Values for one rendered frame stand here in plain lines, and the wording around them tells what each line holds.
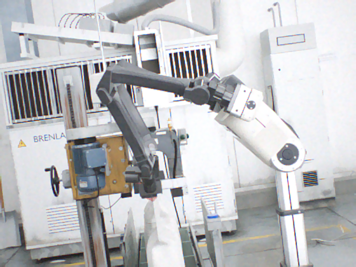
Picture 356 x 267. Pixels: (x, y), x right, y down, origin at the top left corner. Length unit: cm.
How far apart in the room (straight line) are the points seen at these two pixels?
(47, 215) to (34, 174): 45
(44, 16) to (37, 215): 257
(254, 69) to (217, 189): 195
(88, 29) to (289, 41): 241
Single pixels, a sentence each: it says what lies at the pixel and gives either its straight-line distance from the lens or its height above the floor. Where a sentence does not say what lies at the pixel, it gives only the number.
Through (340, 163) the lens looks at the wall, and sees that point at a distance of 758.
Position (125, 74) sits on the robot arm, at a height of 162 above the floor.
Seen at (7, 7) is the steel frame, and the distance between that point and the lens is 699.
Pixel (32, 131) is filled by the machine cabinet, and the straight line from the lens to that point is 598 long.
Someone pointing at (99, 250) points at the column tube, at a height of 71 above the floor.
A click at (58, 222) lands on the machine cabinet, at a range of 606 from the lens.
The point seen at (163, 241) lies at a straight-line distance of 271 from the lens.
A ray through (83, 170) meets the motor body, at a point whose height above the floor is 120.
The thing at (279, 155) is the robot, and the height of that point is 120.
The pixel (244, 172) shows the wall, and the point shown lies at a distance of 730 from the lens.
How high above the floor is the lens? 150
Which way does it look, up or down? 4 degrees down
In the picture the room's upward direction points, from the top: 8 degrees counter-clockwise
